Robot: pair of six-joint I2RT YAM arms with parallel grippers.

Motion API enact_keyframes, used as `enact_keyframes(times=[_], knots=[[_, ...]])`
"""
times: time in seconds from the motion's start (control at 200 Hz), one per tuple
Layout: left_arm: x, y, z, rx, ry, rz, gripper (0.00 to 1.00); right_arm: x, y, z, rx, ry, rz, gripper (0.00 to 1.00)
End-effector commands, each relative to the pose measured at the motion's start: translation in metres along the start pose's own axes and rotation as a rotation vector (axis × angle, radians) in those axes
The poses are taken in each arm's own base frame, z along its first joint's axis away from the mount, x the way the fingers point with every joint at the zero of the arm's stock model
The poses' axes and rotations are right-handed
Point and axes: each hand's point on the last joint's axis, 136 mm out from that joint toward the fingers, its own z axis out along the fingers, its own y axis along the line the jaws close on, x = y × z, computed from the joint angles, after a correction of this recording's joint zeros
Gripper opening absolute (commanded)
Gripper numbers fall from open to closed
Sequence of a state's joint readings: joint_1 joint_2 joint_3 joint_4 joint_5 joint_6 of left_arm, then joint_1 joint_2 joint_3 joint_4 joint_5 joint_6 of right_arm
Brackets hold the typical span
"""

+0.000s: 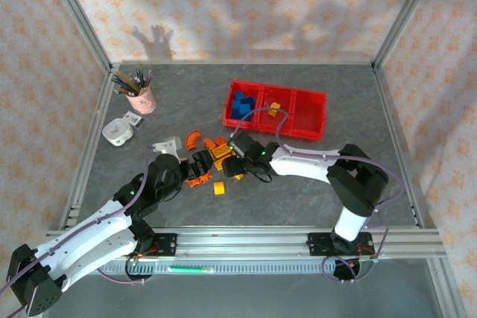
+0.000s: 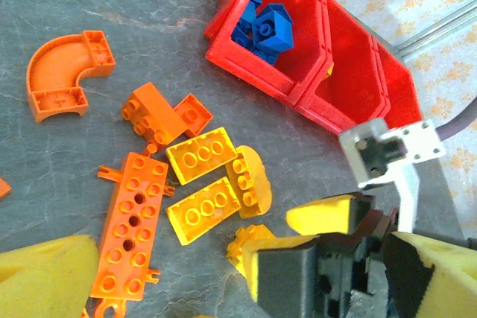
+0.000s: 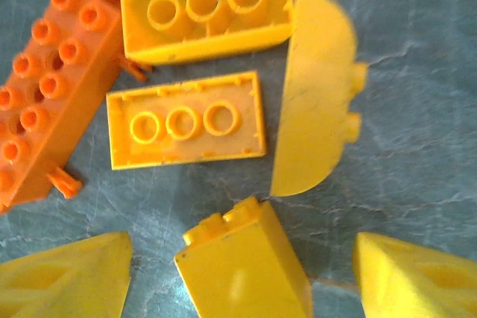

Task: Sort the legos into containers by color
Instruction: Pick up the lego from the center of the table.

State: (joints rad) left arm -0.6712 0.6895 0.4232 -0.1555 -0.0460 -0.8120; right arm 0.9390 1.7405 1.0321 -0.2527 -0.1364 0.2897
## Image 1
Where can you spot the aluminium side frame rail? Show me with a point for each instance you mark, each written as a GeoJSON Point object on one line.
{"type": "Point", "coordinates": [87, 154]}
{"type": "Point", "coordinates": [390, 109]}

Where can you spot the pink cup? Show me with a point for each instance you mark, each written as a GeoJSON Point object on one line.
{"type": "Point", "coordinates": [143, 102]}

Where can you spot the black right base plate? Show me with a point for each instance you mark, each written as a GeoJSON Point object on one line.
{"type": "Point", "coordinates": [316, 243]}

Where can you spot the small printed card packet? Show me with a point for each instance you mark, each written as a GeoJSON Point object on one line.
{"type": "Point", "coordinates": [133, 118]}

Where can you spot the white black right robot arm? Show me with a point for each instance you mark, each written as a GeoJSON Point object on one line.
{"type": "Point", "coordinates": [305, 161]}

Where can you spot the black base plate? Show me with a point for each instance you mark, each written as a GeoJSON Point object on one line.
{"type": "Point", "coordinates": [316, 243]}
{"type": "Point", "coordinates": [167, 245]}

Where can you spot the orange arch lego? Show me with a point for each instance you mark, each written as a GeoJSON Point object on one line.
{"type": "Point", "coordinates": [192, 139]}
{"type": "Point", "coordinates": [199, 180]}

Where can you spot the aluminium frame post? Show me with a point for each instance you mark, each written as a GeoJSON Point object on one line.
{"type": "Point", "coordinates": [410, 12]}
{"type": "Point", "coordinates": [74, 16]}

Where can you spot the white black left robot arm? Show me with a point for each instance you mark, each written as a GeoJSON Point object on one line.
{"type": "Point", "coordinates": [93, 232]}

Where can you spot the aluminium frame leg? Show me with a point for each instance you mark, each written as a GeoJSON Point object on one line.
{"type": "Point", "coordinates": [445, 288]}

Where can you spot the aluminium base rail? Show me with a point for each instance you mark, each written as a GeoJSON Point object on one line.
{"type": "Point", "coordinates": [242, 243]}

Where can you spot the red three-compartment bin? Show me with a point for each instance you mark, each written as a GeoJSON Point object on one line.
{"type": "Point", "coordinates": [309, 109]}

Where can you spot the green light tube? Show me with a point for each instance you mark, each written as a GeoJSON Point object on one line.
{"type": "Point", "coordinates": [190, 269]}

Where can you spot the aluminium back frame bar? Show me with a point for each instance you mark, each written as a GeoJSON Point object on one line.
{"type": "Point", "coordinates": [242, 62]}

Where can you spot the bundle of coloured pencils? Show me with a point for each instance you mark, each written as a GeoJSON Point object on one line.
{"type": "Point", "coordinates": [130, 81]}

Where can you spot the orange lego brick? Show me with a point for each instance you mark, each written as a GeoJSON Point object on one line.
{"type": "Point", "coordinates": [209, 143]}

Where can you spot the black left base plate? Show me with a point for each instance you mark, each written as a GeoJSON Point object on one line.
{"type": "Point", "coordinates": [167, 245]}

